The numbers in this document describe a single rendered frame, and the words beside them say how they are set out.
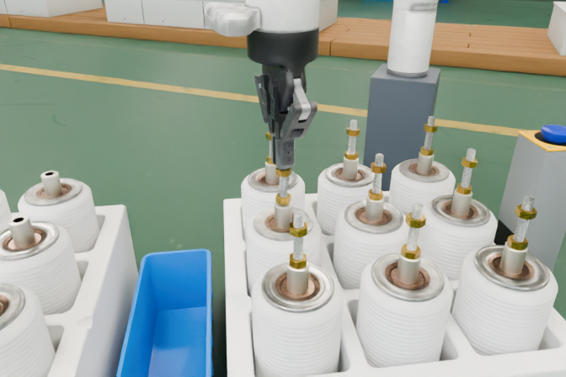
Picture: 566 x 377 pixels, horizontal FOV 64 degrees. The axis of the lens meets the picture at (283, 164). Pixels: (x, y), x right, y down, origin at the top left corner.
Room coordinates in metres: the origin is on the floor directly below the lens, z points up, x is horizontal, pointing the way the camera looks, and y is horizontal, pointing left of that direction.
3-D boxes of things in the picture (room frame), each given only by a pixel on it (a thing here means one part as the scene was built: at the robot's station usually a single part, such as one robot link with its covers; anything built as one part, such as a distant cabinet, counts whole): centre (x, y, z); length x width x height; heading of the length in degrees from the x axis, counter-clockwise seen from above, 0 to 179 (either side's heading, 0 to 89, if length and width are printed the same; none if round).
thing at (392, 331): (0.38, -0.13, 0.16); 0.10 x 0.10 x 0.18
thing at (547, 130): (0.61, -0.40, 0.32); 0.04 x 0.04 x 0.02
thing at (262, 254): (0.49, 0.00, 0.16); 0.10 x 0.10 x 0.18
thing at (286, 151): (0.47, -0.01, 0.37); 0.03 x 0.01 x 0.05; 22
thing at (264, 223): (0.49, 0.00, 0.25); 0.08 x 0.08 x 0.01
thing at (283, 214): (0.49, 0.00, 0.26); 0.02 x 0.02 x 0.03
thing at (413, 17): (1.04, -0.28, 0.39); 0.09 x 0.09 x 0.17; 68
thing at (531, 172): (0.61, -0.40, 0.16); 0.07 x 0.07 x 0.31; 7
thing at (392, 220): (0.50, -0.12, 0.25); 0.08 x 0.08 x 0.01
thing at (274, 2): (0.48, 0.02, 0.52); 0.11 x 0.09 x 0.06; 112
